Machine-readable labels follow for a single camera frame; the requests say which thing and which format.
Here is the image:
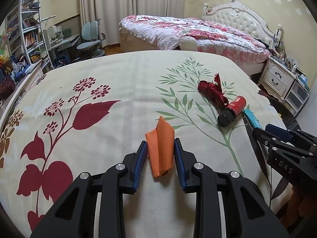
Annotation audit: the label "bed with floral quilt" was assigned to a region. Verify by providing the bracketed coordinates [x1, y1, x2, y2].
[119, 15, 276, 76]

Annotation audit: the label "floral cream tablecloth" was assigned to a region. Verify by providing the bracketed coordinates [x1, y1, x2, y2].
[0, 50, 293, 238]

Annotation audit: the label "white tufted headboard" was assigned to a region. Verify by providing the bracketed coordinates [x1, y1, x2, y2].
[202, 1, 276, 47]

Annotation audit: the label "orange paper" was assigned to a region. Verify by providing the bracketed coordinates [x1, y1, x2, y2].
[145, 116, 175, 178]

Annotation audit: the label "white bookshelf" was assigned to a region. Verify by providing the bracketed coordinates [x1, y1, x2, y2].
[5, 0, 51, 69]

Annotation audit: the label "red small bottle black cap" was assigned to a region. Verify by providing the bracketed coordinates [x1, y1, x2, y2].
[217, 96, 247, 127]

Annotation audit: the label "dark red ribbon bundle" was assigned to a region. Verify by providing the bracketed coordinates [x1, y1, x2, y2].
[198, 73, 229, 110]

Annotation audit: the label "black trash bin with liner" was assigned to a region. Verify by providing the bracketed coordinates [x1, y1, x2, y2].
[268, 96, 301, 131]

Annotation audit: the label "white round bedpost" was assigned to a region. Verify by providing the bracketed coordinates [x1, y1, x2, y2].
[179, 36, 197, 52]

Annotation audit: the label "white two-drawer nightstand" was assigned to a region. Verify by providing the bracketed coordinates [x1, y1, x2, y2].
[257, 57, 297, 102]

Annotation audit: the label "blue-grey desk chair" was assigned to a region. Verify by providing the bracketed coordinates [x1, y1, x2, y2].
[76, 19, 106, 61]

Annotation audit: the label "study desk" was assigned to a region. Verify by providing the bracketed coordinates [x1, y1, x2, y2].
[42, 27, 81, 68]

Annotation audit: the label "beige curtains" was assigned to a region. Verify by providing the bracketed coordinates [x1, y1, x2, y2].
[79, 0, 185, 47]

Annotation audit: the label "teal white sachet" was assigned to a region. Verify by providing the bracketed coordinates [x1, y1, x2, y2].
[243, 109, 263, 130]

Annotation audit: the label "plastic drawer unit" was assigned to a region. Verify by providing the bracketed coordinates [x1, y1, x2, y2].
[283, 79, 309, 117]

